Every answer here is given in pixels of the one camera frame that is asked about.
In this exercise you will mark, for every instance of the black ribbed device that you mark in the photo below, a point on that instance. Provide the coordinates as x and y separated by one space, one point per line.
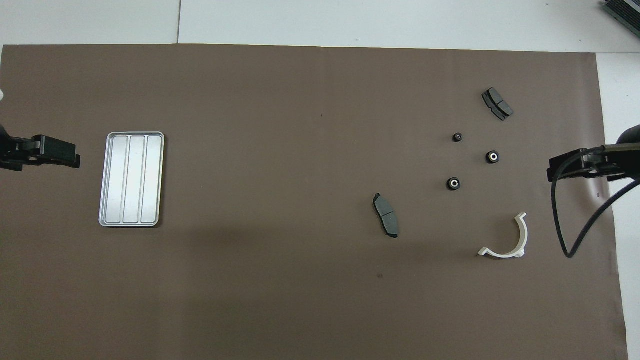
625 12

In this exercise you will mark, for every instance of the white semicircular plastic clamp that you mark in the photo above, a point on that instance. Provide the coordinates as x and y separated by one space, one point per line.
500 254

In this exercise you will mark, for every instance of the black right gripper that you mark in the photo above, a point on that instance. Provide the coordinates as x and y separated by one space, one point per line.
630 160

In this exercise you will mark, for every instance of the silver metal tray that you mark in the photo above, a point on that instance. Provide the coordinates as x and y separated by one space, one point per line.
131 180

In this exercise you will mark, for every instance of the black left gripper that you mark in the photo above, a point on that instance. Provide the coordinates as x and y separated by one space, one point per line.
12 152

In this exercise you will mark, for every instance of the dark grey brake pad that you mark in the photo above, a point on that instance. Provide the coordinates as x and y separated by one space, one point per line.
386 215
497 103

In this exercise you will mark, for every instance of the brown table mat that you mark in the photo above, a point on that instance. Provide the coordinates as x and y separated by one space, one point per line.
300 150

